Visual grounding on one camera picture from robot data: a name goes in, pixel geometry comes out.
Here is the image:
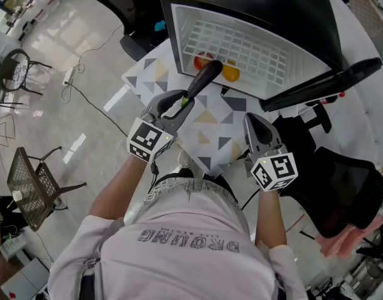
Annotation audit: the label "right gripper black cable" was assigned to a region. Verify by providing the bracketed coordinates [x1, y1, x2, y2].
[240, 187, 262, 211]

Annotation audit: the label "white power strip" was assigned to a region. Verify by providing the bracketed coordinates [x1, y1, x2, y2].
[62, 66, 76, 86]

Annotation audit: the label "person's left forearm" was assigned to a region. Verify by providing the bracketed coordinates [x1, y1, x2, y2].
[88, 154, 148, 221]

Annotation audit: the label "pink cloth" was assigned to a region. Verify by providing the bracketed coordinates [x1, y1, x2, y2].
[314, 214, 383, 259]

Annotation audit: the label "black floor cable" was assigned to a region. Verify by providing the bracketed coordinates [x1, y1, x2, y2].
[67, 82, 130, 130]

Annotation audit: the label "person's white shoe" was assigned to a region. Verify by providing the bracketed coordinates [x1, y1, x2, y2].
[177, 149, 192, 170]

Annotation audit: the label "person's right forearm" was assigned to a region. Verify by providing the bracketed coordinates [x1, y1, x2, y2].
[254, 189, 287, 249]

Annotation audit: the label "dark purple eggplant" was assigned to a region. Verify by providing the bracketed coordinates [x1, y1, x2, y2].
[181, 59, 224, 108]

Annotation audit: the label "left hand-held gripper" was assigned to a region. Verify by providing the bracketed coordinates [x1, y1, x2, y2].
[127, 89, 195, 164]

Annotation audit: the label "white low cabinet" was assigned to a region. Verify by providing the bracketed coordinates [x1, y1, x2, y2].
[0, 257, 51, 300]

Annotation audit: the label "black mini fridge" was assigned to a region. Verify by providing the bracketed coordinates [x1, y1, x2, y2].
[159, 0, 383, 113]

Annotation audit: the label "cola bottle with red cap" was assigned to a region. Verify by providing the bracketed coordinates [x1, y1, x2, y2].
[305, 92, 347, 106]

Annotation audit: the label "red apple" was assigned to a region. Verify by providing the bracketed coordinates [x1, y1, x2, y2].
[193, 52, 215, 72]

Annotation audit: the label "black padded office chair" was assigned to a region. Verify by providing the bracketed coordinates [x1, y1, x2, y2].
[86, 0, 171, 63]

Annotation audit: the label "person's black trousers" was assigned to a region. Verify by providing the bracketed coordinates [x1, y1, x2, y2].
[152, 167, 239, 206]

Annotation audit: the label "black wire frame stand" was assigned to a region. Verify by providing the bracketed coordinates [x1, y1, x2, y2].
[0, 113, 17, 148]

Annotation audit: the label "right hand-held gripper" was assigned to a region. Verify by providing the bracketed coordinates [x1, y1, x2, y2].
[243, 112, 299, 193]

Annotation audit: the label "orange fruit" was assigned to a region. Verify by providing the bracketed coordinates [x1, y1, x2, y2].
[221, 60, 241, 83]

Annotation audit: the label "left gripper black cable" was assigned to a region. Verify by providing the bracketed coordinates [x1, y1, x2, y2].
[149, 162, 160, 188]

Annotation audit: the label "brown perforated metal chair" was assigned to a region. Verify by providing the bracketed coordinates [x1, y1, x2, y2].
[6, 146, 87, 233]

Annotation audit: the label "round back metal chair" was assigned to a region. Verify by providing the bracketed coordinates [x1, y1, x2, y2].
[0, 48, 53, 109]

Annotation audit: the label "white floor cable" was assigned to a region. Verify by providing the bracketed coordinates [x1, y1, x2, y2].
[60, 22, 124, 104]

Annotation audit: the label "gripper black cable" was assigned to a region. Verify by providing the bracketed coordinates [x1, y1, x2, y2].
[240, 187, 262, 211]
[149, 162, 160, 188]

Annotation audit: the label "white printed T-shirt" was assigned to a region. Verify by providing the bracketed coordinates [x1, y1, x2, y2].
[47, 177, 308, 300]

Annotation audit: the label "triangle patterned white table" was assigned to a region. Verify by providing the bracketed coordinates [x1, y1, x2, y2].
[121, 37, 304, 178]

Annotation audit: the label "black mesh office chair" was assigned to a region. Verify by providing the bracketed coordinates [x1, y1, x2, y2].
[272, 104, 383, 239]

